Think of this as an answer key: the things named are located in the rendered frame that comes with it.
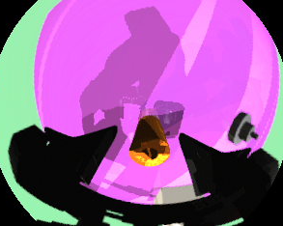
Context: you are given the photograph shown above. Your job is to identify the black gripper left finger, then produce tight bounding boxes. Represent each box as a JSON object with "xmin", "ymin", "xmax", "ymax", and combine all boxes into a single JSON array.
[{"xmin": 43, "ymin": 126, "xmax": 118, "ymax": 185}]

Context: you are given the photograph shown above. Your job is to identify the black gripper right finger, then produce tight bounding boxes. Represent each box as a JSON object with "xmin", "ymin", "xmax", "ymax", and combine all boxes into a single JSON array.
[{"xmin": 179, "ymin": 133, "xmax": 253, "ymax": 197}]

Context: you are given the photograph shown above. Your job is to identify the grey round pedestal with dark shaft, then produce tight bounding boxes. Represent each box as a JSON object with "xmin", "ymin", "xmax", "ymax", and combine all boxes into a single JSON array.
[{"xmin": 229, "ymin": 112, "xmax": 260, "ymax": 145}]

